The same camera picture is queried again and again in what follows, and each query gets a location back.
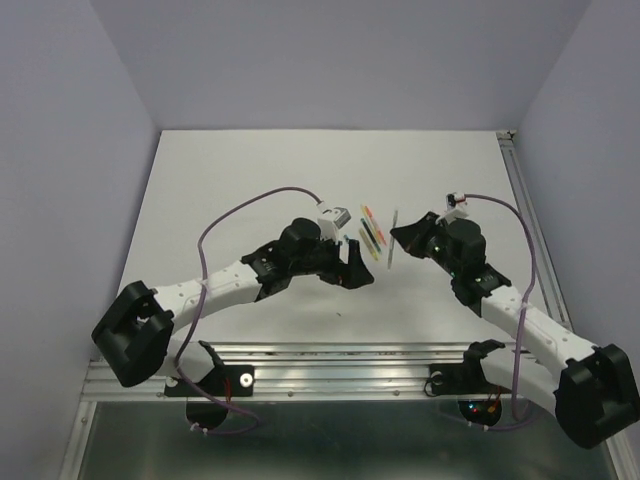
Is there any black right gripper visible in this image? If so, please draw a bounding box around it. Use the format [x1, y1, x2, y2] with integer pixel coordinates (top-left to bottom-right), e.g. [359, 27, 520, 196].
[389, 210, 460, 277]

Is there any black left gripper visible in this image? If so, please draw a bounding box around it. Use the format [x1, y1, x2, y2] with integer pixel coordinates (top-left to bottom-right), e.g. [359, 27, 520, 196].
[289, 230, 372, 288]

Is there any blue green pen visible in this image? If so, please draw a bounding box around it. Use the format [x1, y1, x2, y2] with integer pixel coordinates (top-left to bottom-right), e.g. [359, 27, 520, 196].
[387, 207, 399, 270]

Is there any red pen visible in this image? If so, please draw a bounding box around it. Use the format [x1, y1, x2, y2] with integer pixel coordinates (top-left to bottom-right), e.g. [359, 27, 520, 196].
[367, 210, 387, 246]

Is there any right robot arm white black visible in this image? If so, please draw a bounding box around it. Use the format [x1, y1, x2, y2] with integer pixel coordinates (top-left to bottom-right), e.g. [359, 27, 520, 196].
[390, 212, 639, 449]

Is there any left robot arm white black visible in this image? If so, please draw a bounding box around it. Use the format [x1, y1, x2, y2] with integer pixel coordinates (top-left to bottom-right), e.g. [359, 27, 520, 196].
[91, 218, 374, 394]

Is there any beige yellow pen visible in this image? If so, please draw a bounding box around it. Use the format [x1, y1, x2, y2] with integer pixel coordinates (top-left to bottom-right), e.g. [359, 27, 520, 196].
[358, 228, 379, 261]

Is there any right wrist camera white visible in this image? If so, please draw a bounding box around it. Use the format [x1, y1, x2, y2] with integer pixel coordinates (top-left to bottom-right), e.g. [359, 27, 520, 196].
[436, 192, 468, 224]

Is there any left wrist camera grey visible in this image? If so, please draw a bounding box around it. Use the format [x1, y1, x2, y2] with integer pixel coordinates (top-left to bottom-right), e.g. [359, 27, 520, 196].
[316, 201, 351, 242]

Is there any aluminium front rail frame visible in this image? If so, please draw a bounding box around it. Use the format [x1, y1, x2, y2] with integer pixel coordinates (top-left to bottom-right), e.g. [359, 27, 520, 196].
[59, 342, 617, 480]

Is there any aluminium right side rail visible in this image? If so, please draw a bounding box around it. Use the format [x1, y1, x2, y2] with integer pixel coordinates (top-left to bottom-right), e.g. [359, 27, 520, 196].
[496, 131, 574, 331]

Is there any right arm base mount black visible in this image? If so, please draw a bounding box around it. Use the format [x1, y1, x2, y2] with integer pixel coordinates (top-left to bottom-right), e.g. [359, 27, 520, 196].
[422, 339, 521, 426]

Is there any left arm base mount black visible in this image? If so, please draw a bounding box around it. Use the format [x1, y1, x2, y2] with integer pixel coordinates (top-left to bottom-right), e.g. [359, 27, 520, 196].
[163, 341, 260, 436]

